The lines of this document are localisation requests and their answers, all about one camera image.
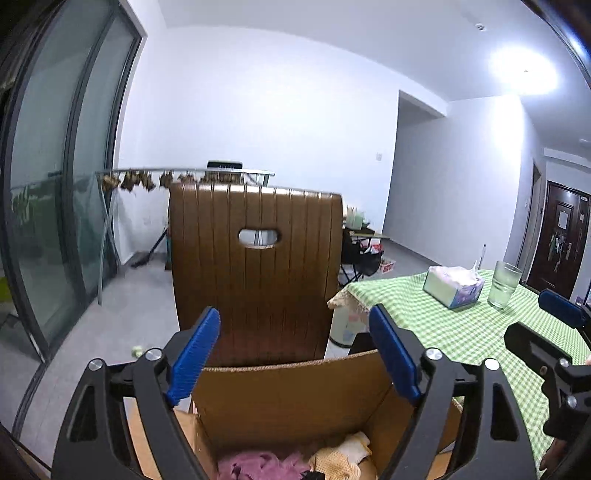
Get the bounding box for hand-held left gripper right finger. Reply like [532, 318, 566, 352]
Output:
[368, 304, 539, 480]

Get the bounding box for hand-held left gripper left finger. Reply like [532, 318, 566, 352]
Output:
[52, 306, 222, 480]

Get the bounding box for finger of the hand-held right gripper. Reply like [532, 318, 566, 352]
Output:
[538, 288, 591, 330]
[504, 322, 575, 384]

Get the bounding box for cream cloth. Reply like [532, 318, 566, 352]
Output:
[339, 431, 372, 460]

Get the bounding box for cardboard box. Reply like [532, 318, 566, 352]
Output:
[124, 349, 465, 480]

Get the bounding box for yellow checked cloth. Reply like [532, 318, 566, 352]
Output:
[308, 445, 363, 480]

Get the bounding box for pink cloth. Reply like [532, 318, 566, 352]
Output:
[217, 450, 315, 480]

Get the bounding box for person's right hand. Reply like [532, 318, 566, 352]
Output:
[539, 436, 573, 472]

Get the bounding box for green checked tablecloth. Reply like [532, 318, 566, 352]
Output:
[328, 269, 591, 472]

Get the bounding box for white bin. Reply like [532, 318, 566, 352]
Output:
[329, 302, 370, 349]

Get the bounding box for clear drinking glass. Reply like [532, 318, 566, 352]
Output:
[488, 261, 523, 310]

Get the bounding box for brown chair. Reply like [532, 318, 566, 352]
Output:
[167, 182, 345, 367]

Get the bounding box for tissue box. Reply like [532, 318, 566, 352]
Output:
[423, 261, 485, 309]

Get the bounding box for black folding chair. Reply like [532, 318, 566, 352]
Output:
[341, 237, 384, 282]

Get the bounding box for broom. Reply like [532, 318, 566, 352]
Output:
[131, 222, 169, 269]

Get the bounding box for dark brown front door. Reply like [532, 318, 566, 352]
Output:
[526, 181, 591, 301]

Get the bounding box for dark side door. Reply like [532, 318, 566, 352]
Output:
[517, 159, 542, 266]

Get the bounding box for row of dried brown bunches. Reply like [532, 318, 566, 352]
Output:
[99, 170, 252, 193]

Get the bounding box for metal drying rack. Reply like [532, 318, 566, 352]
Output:
[95, 167, 275, 305]

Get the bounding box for glass sliding door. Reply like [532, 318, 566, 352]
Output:
[0, 0, 148, 453]

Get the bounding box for round ceiling light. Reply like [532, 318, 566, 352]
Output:
[489, 44, 559, 95]

